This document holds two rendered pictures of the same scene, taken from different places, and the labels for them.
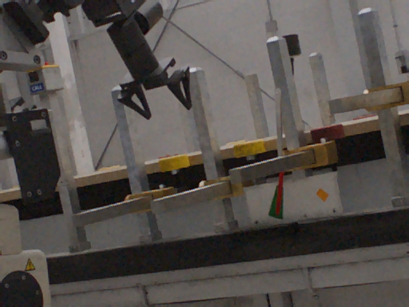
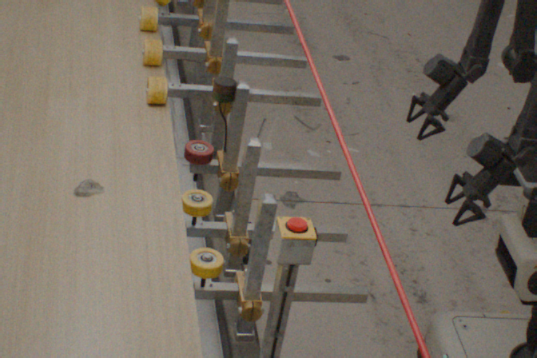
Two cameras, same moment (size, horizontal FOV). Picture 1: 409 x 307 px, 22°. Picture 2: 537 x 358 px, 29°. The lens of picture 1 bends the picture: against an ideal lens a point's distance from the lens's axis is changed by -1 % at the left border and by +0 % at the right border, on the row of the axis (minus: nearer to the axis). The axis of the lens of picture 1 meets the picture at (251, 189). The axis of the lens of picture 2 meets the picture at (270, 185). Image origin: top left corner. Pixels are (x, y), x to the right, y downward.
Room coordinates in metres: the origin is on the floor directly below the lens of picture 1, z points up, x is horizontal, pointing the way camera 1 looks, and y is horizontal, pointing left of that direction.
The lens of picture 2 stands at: (4.23, 1.56, 2.37)
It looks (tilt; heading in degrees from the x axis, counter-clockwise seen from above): 32 degrees down; 221
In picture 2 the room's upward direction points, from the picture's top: 11 degrees clockwise
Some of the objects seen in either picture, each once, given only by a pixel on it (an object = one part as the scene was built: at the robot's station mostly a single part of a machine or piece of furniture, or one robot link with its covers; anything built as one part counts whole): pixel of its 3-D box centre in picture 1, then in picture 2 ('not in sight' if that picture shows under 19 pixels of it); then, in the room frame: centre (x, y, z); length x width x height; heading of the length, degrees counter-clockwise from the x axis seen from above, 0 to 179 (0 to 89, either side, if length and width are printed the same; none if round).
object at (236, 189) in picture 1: (225, 187); (236, 234); (2.63, 0.06, 0.81); 0.14 x 0.06 x 0.05; 56
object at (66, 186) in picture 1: (63, 172); (273, 339); (2.93, 0.50, 0.93); 0.05 x 0.05 x 0.45; 56
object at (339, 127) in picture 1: (330, 148); (197, 163); (2.55, -0.21, 0.85); 0.08 x 0.08 x 0.11
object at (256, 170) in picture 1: (289, 163); (265, 169); (2.38, -0.10, 0.84); 0.43 x 0.03 x 0.04; 146
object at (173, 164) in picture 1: (176, 176); (204, 275); (2.85, 0.19, 0.85); 0.08 x 0.08 x 0.11
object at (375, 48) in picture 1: (387, 114); (221, 111); (2.36, -0.33, 0.91); 0.04 x 0.04 x 0.48; 56
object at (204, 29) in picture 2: not in sight; (205, 24); (2.06, -0.76, 0.95); 0.14 x 0.06 x 0.05; 56
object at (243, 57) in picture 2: not in sight; (229, 56); (2.15, -0.54, 0.95); 0.50 x 0.04 x 0.04; 146
